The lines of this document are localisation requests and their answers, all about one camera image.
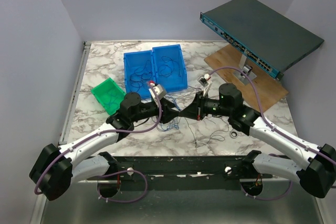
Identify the wooden board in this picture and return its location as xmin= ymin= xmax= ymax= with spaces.
xmin=204 ymin=45 xmax=288 ymax=112

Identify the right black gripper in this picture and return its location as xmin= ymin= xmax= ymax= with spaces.
xmin=178 ymin=91 xmax=232 ymax=121

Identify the blue plastic bin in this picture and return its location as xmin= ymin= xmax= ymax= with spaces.
xmin=123 ymin=50 xmax=156 ymax=99
xmin=152 ymin=44 xmax=188 ymax=92

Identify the black wire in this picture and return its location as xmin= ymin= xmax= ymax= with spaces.
xmin=159 ymin=55 xmax=184 ymax=78
xmin=128 ymin=60 xmax=155 ymax=95

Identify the green plastic bin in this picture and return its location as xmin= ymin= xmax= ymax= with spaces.
xmin=91 ymin=78 xmax=125 ymax=115

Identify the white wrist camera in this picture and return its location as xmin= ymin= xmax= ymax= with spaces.
xmin=198 ymin=73 xmax=212 ymax=97
xmin=147 ymin=81 xmax=167 ymax=100

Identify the aluminium rail frame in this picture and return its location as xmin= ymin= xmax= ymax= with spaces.
xmin=28 ymin=40 xmax=326 ymax=224

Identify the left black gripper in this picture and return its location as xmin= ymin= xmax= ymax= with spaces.
xmin=131 ymin=97 xmax=179 ymax=124

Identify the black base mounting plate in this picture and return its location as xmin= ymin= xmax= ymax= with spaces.
xmin=94 ymin=152 xmax=272 ymax=195

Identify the right blue plastic bin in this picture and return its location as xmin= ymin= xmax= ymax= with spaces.
xmin=152 ymin=44 xmax=188 ymax=92

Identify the purple wire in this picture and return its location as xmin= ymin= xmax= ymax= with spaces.
xmin=183 ymin=116 xmax=232 ymax=147

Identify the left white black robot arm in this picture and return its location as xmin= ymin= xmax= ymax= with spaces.
xmin=29 ymin=92 xmax=179 ymax=200

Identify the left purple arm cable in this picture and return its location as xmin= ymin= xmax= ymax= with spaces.
xmin=34 ymin=84 xmax=163 ymax=205

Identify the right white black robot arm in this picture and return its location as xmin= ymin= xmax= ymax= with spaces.
xmin=180 ymin=83 xmax=335 ymax=198

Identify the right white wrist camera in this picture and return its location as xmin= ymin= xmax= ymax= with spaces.
xmin=198 ymin=73 xmax=212 ymax=97

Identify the blue wire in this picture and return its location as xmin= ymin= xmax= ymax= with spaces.
xmin=156 ymin=95 xmax=184 ymax=133

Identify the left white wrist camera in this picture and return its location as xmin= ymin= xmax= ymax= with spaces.
xmin=147 ymin=81 xmax=167 ymax=100

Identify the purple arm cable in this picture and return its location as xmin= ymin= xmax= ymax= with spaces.
xmin=207 ymin=66 xmax=336 ymax=201
xmin=34 ymin=84 xmax=163 ymax=205

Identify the metal switch stand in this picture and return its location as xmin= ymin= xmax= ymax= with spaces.
xmin=234 ymin=54 xmax=257 ymax=85

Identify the dark network switch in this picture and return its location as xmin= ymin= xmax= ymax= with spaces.
xmin=200 ymin=0 xmax=324 ymax=81

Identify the large silver combination wrench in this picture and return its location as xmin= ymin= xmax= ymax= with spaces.
xmin=230 ymin=130 xmax=238 ymax=138

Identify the left blue plastic bin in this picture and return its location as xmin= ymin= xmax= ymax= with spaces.
xmin=123 ymin=50 xmax=156 ymax=99

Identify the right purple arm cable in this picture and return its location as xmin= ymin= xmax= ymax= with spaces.
xmin=207 ymin=66 xmax=336 ymax=201

